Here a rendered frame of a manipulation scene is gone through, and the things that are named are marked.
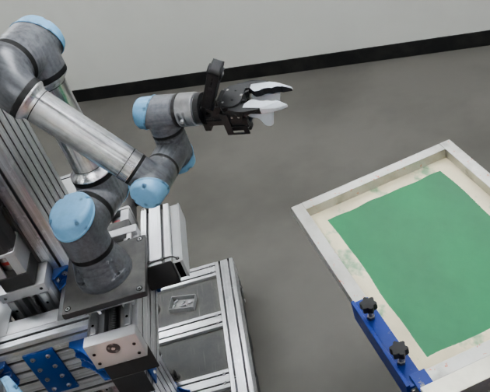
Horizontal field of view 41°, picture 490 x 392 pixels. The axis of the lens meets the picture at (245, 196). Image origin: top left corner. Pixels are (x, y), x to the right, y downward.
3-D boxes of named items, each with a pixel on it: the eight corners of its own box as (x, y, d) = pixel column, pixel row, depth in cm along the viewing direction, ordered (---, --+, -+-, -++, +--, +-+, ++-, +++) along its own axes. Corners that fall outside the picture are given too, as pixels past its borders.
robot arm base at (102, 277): (80, 261, 178) (64, 235, 173) (132, 246, 178) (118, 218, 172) (75, 301, 166) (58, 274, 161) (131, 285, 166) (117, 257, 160)
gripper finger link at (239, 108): (267, 104, 136) (232, 102, 140) (265, 98, 135) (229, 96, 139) (258, 120, 133) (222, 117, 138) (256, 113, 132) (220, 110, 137)
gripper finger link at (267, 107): (293, 121, 136) (254, 118, 141) (286, 99, 132) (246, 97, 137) (287, 131, 135) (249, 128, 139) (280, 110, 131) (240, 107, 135)
